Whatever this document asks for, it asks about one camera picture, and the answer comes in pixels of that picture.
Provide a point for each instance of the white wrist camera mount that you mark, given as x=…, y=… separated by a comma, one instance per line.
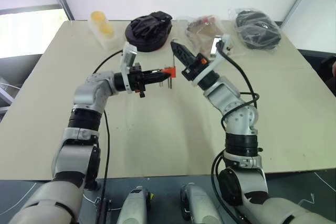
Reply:
x=128, y=60
x=216, y=60

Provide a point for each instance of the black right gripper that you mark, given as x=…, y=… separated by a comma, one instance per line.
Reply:
x=197, y=68

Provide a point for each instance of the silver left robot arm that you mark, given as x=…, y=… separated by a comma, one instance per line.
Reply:
x=89, y=93

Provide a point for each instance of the clear plastic container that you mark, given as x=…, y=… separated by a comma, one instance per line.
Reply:
x=102, y=35

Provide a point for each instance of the black gloves on black plate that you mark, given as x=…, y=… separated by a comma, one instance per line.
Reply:
x=147, y=39

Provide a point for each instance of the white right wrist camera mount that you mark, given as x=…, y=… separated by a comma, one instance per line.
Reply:
x=216, y=60

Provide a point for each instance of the orange hex key holder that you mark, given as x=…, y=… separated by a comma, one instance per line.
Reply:
x=170, y=72

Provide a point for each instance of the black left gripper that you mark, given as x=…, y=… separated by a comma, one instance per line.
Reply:
x=136, y=78

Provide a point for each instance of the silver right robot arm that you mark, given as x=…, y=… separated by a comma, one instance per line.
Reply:
x=228, y=98

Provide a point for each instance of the grey metal rack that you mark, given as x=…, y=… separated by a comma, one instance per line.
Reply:
x=6, y=91

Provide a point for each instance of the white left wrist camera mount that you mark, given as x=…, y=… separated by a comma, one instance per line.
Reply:
x=128, y=60

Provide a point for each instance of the grey rounded robot housing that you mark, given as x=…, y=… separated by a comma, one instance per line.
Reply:
x=134, y=207
x=200, y=207

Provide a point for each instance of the yellow round item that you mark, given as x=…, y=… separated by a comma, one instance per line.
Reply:
x=106, y=28
x=97, y=15

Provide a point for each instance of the plastic bag with brown contents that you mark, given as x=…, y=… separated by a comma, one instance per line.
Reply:
x=200, y=28

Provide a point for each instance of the hex key in holder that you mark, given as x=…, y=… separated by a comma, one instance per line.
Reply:
x=169, y=82

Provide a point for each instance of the black fabric pouch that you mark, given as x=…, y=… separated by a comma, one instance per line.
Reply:
x=152, y=23

